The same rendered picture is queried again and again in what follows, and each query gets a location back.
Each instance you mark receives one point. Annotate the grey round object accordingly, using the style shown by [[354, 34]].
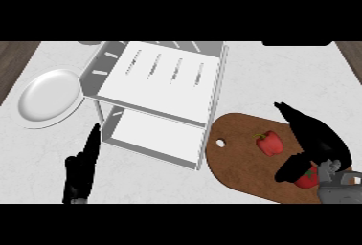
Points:
[[89, 42]]

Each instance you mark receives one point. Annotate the red tomato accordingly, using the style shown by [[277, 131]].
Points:
[[308, 179]]

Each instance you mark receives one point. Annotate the black appliance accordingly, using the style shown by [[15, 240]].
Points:
[[298, 43]]

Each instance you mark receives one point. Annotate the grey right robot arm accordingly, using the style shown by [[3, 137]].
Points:
[[339, 185]]

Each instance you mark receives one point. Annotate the brown wooden cutting board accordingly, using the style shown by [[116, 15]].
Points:
[[264, 159]]

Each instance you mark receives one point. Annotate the white tiered basket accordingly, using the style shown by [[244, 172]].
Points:
[[156, 102]]

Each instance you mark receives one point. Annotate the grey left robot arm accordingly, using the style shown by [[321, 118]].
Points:
[[79, 201]]

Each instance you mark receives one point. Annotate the red bell pepper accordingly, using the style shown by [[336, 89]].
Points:
[[271, 143]]

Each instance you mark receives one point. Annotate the white oval plate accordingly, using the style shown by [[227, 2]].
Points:
[[49, 95]]

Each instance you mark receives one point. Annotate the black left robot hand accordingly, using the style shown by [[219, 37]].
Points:
[[83, 166]]

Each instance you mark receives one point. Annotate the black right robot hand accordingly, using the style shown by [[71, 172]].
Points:
[[315, 137]]

